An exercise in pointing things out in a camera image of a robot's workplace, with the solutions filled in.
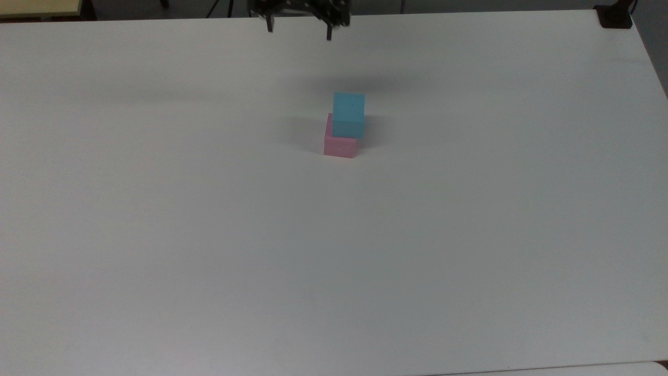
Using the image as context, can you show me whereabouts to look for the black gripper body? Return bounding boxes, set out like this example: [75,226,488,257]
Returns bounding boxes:
[247,0,352,27]

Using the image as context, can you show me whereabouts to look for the blue foam cube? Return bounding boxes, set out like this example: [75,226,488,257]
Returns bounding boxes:
[331,92,366,140]

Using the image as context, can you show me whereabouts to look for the pink foam cube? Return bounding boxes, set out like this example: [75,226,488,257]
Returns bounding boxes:
[323,112,359,159]

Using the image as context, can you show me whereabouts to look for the black tripod legs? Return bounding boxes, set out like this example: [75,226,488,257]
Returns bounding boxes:
[205,0,236,19]

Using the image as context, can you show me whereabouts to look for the yellow wooden table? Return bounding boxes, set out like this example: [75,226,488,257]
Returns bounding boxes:
[0,0,85,21]

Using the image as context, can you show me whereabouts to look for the black mount base block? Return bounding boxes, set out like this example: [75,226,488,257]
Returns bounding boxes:
[593,0,639,29]

